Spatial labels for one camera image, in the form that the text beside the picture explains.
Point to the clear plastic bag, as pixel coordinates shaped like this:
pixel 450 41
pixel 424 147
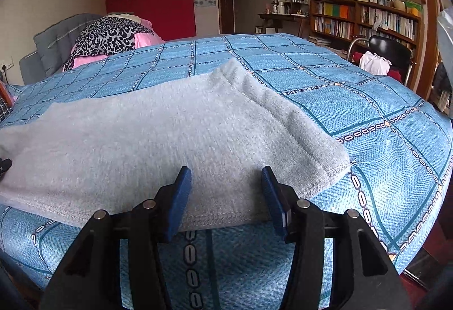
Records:
pixel 446 34

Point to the plaid cloth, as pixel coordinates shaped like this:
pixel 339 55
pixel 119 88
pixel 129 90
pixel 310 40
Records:
pixel 4 110

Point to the green box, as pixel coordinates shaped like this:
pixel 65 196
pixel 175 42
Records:
pixel 414 7

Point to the red cloth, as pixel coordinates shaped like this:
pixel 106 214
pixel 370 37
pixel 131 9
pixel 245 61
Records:
pixel 394 75

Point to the dark hanging jacket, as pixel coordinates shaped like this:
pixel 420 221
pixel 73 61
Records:
pixel 444 87

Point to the wooden door frame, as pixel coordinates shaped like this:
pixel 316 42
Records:
pixel 430 30

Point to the red wall panel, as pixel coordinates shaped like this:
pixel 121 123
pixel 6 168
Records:
pixel 159 2

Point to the black chair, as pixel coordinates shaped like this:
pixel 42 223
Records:
pixel 389 46

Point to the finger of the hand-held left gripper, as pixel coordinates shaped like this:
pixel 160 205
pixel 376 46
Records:
pixel 4 165

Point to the pink quilt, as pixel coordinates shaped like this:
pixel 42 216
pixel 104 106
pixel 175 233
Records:
pixel 148 39

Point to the leopard print cloth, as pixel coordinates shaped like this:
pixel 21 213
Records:
pixel 106 35

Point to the white cloth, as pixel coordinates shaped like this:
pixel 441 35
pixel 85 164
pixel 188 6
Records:
pixel 373 64

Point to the grey padded headboard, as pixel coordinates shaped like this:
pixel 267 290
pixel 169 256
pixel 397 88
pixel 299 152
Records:
pixel 53 44

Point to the wall socket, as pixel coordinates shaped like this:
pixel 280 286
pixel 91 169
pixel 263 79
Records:
pixel 7 66

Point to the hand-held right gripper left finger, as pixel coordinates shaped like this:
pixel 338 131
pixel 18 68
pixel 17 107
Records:
pixel 178 200

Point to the wooden bookshelf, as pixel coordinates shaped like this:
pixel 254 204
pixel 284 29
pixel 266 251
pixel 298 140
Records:
pixel 336 18

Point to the blue checked bedspread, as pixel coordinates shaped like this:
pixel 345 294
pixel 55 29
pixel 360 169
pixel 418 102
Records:
pixel 354 101

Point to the small wooden shelf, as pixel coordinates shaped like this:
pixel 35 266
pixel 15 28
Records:
pixel 290 0

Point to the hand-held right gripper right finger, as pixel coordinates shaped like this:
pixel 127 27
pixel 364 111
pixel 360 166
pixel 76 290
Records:
pixel 274 196

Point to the wooden desk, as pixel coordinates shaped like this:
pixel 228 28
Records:
pixel 279 17

